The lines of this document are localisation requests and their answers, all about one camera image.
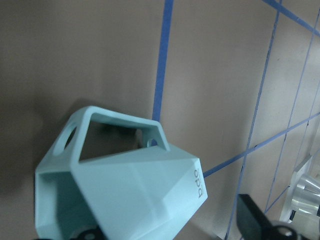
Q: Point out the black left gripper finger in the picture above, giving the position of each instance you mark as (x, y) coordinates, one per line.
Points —
(251, 221)

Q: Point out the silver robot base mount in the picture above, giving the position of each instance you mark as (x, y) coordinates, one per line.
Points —
(303, 194)

